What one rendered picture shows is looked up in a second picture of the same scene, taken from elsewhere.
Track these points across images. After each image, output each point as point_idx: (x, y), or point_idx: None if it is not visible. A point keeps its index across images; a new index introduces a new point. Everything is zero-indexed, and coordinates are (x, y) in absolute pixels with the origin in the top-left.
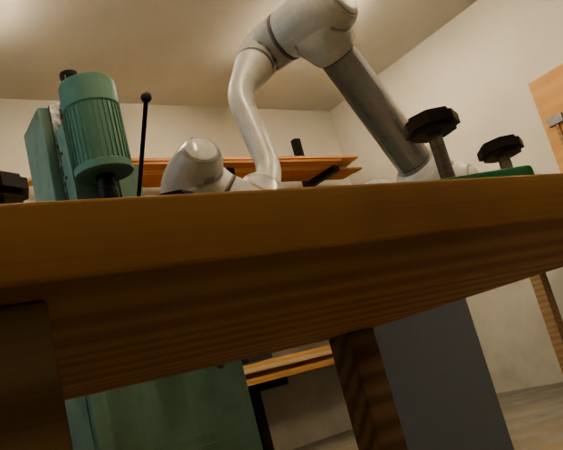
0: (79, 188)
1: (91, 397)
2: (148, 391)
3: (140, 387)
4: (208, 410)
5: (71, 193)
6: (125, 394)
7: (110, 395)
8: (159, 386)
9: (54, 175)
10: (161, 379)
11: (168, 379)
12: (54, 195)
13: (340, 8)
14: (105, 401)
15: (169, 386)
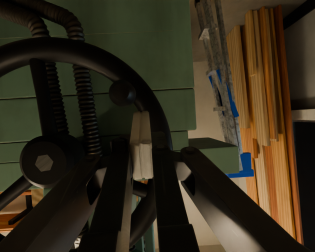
0: (138, 243)
1: (188, 9)
2: (116, 2)
3: (126, 10)
4: None
5: (142, 236)
6: (147, 5)
7: (166, 6)
8: (101, 6)
9: (150, 249)
10: (97, 15)
11: (87, 13)
12: (153, 231)
13: None
14: (173, 2)
15: (87, 4)
